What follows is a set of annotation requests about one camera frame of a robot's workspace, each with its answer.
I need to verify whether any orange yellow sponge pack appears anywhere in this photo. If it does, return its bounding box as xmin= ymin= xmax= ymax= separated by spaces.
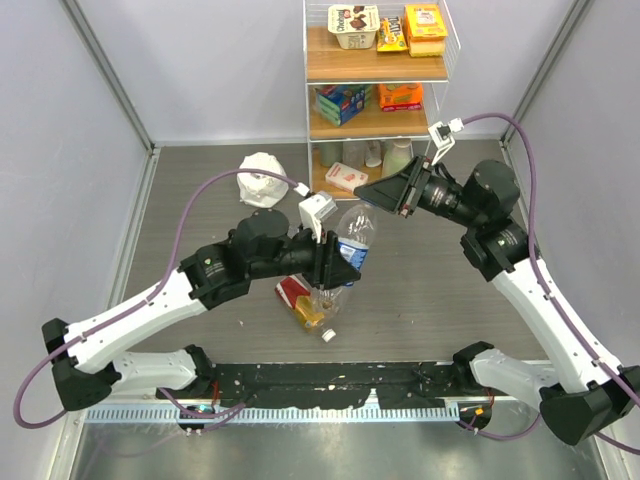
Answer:
xmin=404 ymin=4 xmax=448 ymax=58

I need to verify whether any pale green cup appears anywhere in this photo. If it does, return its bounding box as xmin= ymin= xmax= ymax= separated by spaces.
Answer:
xmin=319 ymin=142 xmax=343 ymax=168

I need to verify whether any white chocolate yogurt tub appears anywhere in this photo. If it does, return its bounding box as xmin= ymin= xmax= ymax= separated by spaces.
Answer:
xmin=327 ymin=4 xmax=380 ymax=50

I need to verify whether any slotted grey cable duct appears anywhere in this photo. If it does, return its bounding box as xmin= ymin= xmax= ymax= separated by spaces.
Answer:
xmin=85 ymin=402 xmax=460 ymax=425

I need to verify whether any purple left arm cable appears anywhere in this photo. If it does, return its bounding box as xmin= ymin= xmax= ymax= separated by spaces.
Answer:
xmin=12 ymin=168 xmax=311 ymax=430

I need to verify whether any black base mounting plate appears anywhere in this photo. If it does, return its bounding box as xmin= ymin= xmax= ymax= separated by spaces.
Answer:
xmin=171 ymin=362 xmax=503 ymax=410

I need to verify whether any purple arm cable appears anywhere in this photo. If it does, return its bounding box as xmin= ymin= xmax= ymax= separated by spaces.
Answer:
xmin=457 ymin=112 xmax=640 ymax=456
xmin=12 ymin=168 xmax=311 ymax=430

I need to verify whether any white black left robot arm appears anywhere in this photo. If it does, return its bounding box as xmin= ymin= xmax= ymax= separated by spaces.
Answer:
xmin=42 ymin=209 xmax=361 ymax=411

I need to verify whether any amber drink bottle red label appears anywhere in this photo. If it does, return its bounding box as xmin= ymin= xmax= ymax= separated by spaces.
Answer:
xmin=274 ymin=275 xmax=336 ymax=343

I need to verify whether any clear plastic cup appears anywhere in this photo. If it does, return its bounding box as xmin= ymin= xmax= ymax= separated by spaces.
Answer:
xmin=342 ymin=141 xmax=367 ymax=168

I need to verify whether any white green bottle on shelf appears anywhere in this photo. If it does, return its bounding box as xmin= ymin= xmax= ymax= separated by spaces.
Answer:
xmin=382 ymin=138 xmax=412 ymax=177

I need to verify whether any orange cracker box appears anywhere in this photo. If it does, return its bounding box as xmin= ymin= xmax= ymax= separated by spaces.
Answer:
xmin=378 ymin=83 xmax=424 ymax=112

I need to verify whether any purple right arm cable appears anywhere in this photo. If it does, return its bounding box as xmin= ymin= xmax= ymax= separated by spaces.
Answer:
xmin=457 ymin=112 xmax=640 ymax=456

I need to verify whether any white red tissue box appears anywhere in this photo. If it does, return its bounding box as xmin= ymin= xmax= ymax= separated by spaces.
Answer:
xmin=325 ymin=162 xmax=369 ymax=193

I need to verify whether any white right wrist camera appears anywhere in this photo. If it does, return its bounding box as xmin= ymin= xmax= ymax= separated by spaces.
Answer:
xmin=428 ymin=118 xmax=464 ymax=166

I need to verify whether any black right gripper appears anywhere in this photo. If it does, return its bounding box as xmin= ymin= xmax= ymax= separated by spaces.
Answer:
xmin=354 ymin=154 xmax=483 ymax=230

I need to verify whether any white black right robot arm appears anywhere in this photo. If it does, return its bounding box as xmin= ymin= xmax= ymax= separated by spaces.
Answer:
xmin=354 ymin=156 xmax=639 ymax=445

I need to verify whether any yellow candy bag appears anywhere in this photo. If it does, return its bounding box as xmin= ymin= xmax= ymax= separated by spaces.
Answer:
xmin=376 ymin=16 xmax=408 ymax=53

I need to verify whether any white crumpled paper bag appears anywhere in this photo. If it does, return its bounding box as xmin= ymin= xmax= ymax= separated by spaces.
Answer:
xmin=236 ymin=152 xmax=289 ymax=208

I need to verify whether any blue green box pack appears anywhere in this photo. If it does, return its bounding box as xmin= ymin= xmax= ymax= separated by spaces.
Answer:
xmin=315 ymin=84 xmax=372 ymax=127

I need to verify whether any white wire wooden shelf rack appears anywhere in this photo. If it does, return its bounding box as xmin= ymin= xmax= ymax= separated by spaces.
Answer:
xmin=302 ymin=1 xmax=461 ymax=200

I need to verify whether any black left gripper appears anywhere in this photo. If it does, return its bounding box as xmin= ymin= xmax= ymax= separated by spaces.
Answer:
xmin=250 ymin=220 xmax=362 ymax=291

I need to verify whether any clear Pepsi bottle blue label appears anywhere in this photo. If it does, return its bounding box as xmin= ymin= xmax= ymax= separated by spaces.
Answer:
xmin=312 ymin=202 xmax=378 ymax=320

